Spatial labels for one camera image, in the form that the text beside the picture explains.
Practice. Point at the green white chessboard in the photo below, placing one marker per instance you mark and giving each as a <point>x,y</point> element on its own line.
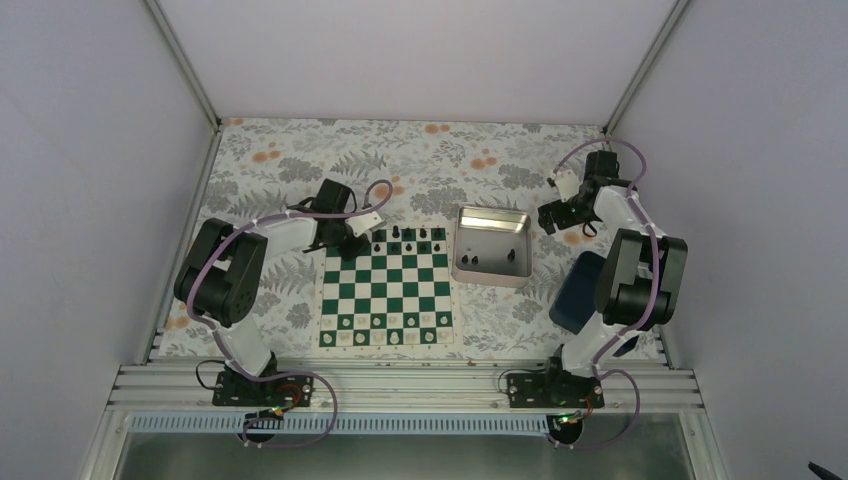
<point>385,303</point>

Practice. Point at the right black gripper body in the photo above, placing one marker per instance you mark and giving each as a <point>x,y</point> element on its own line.
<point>580,214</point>

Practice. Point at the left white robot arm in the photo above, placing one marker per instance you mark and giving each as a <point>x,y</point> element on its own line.
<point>219,280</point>

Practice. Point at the dark blue tin lid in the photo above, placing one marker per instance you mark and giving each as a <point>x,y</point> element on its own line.
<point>574,305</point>

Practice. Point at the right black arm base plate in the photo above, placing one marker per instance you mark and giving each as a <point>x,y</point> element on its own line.
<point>537,390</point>

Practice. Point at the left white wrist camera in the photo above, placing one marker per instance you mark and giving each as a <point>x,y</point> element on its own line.
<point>361,224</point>

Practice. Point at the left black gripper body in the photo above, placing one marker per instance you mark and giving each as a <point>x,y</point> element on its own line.
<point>346,252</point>

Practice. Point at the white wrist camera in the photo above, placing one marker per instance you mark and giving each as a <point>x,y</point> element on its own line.
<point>566,182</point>
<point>361,224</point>

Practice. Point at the aluminium rail frame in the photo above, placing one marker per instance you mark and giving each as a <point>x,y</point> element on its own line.
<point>362,387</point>

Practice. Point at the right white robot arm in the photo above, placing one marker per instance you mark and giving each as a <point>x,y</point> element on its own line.
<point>606,302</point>

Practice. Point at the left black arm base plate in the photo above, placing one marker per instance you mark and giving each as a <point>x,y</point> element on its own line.
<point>233,389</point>

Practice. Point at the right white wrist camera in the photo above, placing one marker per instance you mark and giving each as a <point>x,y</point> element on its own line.
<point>566,182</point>

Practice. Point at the pink metal tin tray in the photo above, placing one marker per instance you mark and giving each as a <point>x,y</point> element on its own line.
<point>483,238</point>

